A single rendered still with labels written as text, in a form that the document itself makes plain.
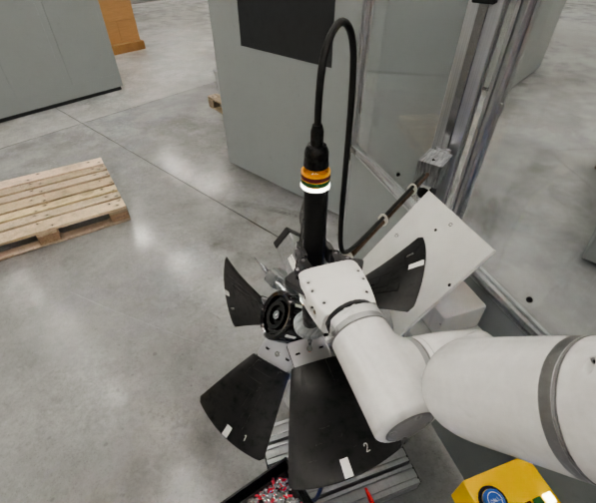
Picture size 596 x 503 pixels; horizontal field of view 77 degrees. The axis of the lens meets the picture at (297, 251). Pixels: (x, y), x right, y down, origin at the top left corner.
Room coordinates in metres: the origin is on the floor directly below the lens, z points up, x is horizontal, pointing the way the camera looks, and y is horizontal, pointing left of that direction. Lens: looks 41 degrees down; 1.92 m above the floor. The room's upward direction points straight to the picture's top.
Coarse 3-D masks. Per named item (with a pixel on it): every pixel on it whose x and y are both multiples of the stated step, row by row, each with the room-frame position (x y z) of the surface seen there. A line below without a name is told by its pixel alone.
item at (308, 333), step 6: (300, 312) 0.51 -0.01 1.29; (294, 318) 0.50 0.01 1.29; (300, 318) 0.50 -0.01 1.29; (294, 324) 0.48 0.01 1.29; (300, 324) 0.48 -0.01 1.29; (300, 330) 0.47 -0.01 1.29; (306, 330) 0.47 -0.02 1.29; (312, 330) 0.47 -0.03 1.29; (318, 330) 0.47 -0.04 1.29; (300, 336) 0.46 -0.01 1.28; (306, 336) 0.45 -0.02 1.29; (312, 336) 0.45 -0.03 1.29; (318, 336) 0.46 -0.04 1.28
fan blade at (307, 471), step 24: (336, 360) 0.46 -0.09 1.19; (312, 384) 0.41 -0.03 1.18; (336, 384) 0.41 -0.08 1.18; (312, 408) 0.36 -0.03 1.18; (336, 408) 0.36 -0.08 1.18; (360, 408) 0.36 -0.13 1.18; (312, 432) 0.32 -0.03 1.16; (336, 432) 0.31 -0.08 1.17; (360, 432) 0.31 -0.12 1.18; (312, 456) 0.28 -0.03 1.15; (336, 456) 0.27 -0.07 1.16; (360, 456) 0.27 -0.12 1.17; (384, 456) 0.27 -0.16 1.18; (312, 480) 0.24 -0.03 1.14; (336, 480) 0.24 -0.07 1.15
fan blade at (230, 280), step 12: (228, 264) 0.82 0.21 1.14; (228, 276) 0.81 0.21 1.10; (240, 276) 0.75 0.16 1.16; (228, 288) 0.79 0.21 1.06; (240, 288) 0.74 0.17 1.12; (252, 288) 0.70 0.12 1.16; (228, 300) 0.78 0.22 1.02; (240, 300) 0.74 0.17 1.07; (252, 300) 0.69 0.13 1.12; (240, 312) 0.73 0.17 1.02; (252, 312) 0.70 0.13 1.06; (240, 324) 0.73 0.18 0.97; (252, 324) 0.70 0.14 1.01
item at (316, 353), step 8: (320, 336) 0.52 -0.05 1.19; (288, 344) 0.50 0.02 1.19; (296, 344) 0.50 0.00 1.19; (304, 344) 0.50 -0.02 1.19; (312, 344) 0.50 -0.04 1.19; (320, 344) 0.50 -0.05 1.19; (296, 352) 0.48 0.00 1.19; (304, 352) 0.48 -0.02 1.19; (312, 352) 0.48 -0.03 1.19; (320, 352) 0.48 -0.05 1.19; (328, 352) 0.48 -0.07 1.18; (296, 360) 0.46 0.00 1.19; (304, 360) 0.46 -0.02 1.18; (312, 360) 0.46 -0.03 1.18
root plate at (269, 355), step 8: (264, 344) 0.54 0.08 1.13; (272, 344) 0.54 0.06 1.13; (280, 344) 0.54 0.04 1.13; (264, 352) 0.53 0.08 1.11; (272, 352) 0.53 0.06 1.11; (288, 352) 0.53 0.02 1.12; (272, 360) 0.52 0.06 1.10; (280, 360) 0.52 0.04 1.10; (280, 368) 0.51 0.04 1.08; (288, 368) 0.50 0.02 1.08
